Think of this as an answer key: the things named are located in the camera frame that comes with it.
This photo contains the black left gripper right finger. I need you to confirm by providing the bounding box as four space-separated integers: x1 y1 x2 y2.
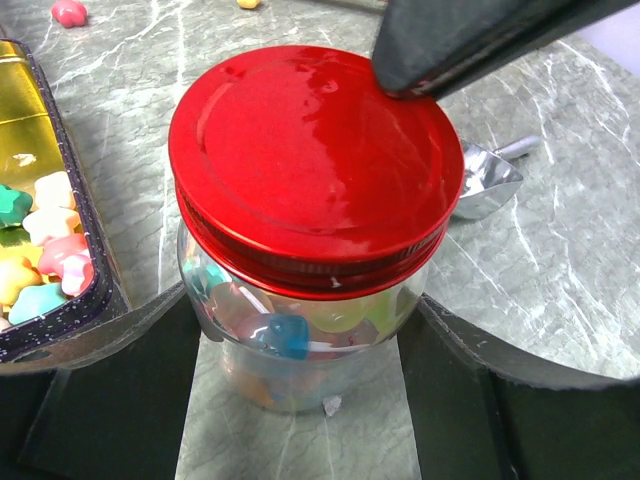
397 296 639 479

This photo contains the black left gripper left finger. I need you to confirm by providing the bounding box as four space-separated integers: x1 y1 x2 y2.
1 284 200 479

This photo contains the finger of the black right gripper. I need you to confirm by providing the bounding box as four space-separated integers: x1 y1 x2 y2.
371 0 635 99

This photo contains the silver metal scoop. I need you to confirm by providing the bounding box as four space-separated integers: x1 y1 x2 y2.
453 135 541 221

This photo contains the gold tin of star candies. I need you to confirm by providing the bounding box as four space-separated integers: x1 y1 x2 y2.
1 38 129 363

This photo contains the clear glass jar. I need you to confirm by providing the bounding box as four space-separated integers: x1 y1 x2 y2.
177 225 429 412

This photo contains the red jar lid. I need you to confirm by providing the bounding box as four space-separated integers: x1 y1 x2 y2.
168 45 464 301

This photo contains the spilled yellow star candy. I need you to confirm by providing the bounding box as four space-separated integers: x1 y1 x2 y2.
236 0 261 10

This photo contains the spilled pink star candy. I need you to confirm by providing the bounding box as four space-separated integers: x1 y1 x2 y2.
51 0 89 29

